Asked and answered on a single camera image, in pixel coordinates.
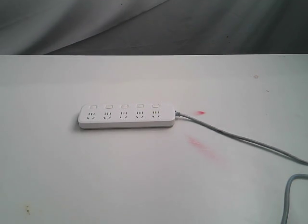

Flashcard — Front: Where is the grey fabric backdrop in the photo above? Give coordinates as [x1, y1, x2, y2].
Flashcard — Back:
[0, 0, 308, 55]

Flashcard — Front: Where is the white five-outlet power strip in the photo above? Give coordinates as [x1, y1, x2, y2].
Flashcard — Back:
[77, 102, 176, 129]

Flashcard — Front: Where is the grey power cable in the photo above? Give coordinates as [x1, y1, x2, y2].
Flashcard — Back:
[173, 110, 308, 224]

